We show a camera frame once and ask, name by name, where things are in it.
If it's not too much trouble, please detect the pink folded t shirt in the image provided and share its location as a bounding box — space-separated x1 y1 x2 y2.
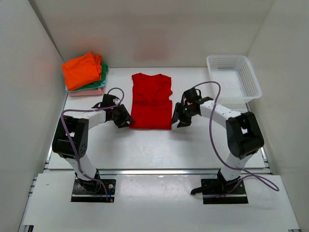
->
69 87 105 97

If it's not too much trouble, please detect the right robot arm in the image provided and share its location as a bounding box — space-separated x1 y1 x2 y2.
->
171 87 264 194

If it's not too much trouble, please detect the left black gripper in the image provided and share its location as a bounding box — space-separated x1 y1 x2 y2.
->
111 103 135 129

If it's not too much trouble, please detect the green folded t shirt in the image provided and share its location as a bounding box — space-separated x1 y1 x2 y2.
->
81 63 109 90

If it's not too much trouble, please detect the red t shirt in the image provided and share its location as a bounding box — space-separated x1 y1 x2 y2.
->
129 73 173 130

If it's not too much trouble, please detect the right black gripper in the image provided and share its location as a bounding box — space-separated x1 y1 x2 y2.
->
170 103 197 128

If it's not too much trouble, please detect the orange folded t shirt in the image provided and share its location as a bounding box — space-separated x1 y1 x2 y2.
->
61 52 102 91

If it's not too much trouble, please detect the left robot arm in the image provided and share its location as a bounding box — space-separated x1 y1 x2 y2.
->
52 94 135 194

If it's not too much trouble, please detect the white plastic basket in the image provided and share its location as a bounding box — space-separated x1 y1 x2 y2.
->
206 55 262 105

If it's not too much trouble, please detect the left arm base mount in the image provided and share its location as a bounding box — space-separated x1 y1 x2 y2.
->
70 177 116 203

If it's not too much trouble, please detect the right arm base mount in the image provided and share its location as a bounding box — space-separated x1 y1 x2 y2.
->
190 176 249 204

